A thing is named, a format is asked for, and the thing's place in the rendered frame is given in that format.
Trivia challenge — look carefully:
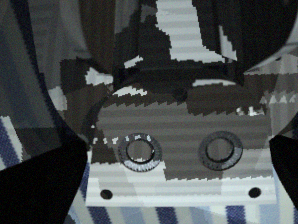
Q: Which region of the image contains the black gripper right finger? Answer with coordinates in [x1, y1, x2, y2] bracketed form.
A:
[269, 135, 298, 211]

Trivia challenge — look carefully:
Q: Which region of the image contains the grey metal housing plate with holes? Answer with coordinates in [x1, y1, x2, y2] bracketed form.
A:
[85, 74, 277, 206]

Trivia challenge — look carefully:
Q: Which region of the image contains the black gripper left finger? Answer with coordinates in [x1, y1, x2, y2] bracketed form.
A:
[0, 140, 88, 224]

